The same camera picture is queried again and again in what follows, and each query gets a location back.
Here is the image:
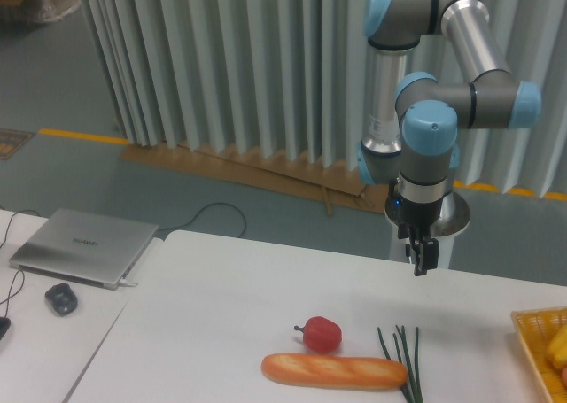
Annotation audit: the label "red toy bell pepper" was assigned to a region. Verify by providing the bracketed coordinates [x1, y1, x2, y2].
[293, 316, 342, 354]

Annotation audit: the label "grey pleated curtain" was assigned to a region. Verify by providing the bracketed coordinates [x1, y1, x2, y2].
[81, 0, 566, 195]

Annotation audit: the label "black object at left edge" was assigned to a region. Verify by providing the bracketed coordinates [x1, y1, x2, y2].
[0, 316, 12, 340]

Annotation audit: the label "toy baguette bread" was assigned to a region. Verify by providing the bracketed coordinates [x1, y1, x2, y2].
[260, 353, 408, 391]

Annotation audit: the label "brown cardboard sheet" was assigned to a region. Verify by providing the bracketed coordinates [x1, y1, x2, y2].
[120, 141, 388, 214]

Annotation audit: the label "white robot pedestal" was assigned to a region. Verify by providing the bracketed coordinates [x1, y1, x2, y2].
[385, 191, 470, 269]

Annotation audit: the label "yellow wicker basket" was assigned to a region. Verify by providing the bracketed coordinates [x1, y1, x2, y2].
[511, 306, 566, 402]

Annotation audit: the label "yellow toy bell pepper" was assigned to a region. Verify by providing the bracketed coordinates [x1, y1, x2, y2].
[546, 324, 567, 370]

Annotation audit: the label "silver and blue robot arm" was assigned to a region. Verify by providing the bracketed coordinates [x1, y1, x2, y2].
[357, 0, 542, 276]

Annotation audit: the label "black computer mouse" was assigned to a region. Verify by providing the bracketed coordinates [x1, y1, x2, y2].
[44, 283, 78, 316]

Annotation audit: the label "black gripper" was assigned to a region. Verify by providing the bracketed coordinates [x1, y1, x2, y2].
[386, 177, 445, 276]

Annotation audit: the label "silver Huawei laptop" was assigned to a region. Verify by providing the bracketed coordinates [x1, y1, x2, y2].
[9, 208, 158, 290]

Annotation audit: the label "black floor cable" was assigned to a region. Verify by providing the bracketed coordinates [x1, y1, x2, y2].
[157, 202, 247, 238]

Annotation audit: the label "green toy chives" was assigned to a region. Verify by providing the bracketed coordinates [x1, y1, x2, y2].
[392, 325, 424, 403]

